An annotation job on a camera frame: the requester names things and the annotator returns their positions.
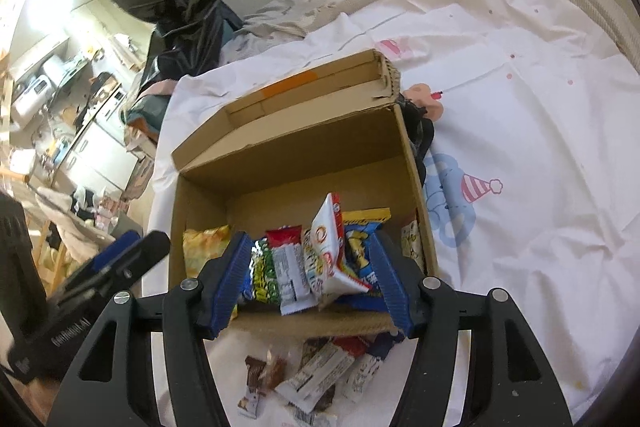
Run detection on white base cabinet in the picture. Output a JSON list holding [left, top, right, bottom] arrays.
[[50, 107, 141, 198]]

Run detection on pale yellow packet purple lettering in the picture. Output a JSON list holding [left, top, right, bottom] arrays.
[[400, 219, 420, 265]]

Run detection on white bar wrapper red end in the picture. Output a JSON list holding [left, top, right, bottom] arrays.
[[265, 226, 318, 316]]

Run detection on printed white bed sheet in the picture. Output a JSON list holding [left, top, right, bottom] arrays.
[[142, 0, 640, 427]]

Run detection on white water heater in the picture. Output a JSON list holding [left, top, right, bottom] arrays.
[[10, 74, 53, 122]]

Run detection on packet with green-yellow lettering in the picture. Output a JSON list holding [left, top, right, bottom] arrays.
[[241, 237, 283, 306]]

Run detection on clothes on rack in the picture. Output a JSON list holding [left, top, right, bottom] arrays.
[[35, 187, 131, 268]]

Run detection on dark grey cloth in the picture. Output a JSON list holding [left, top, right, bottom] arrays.
[[400, 99, 436, 168]]

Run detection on small white wrapper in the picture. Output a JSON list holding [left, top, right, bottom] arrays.
[[342, 347, 388, 403]]

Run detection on clear packet brown snack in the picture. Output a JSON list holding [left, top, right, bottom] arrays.
[[262, 347, 288, 393]]

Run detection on brown chocolate packet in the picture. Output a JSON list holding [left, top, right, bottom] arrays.
[[244, 354, 268, 390]]

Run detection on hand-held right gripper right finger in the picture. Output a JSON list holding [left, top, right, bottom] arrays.
[[367, 229, 573, 427]]

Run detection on long white bar wrapper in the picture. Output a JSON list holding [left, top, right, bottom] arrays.
[[274, 339, 368, 413]]

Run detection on white barcode wrapper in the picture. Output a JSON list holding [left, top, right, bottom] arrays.
[[292, 409, 338, 427]]

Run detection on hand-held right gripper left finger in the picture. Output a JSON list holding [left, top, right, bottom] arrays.
[[47, 232, 253, 427]]

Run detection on brown cardboard box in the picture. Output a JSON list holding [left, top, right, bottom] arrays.
[[170, 48, 441, 338]]

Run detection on yellow snack packet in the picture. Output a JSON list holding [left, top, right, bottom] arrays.
[[182, 226, 232, 280]]

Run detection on beige dotted blanket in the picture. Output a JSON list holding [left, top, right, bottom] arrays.
[[545, 0, 640, 72]]

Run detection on small brown white packet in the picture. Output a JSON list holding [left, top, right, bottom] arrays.
[[236, 394, 261, 420]]

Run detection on black garbage bag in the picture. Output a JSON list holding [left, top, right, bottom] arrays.
[[87, 0, 246, 102]]

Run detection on blue packet yellow cartoon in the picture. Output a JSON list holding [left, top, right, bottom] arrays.
[[340, 207, 393, 305]]

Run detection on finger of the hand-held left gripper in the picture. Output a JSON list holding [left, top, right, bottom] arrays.
[[67, 231, 143, 290], [55, 231, 172, 313]]

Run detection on teal orange bundle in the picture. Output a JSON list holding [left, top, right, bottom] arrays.
[[124, 82, 173, 132]]

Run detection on white packet red swirl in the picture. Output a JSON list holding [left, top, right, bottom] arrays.
[[309, 193, 373, 308]]

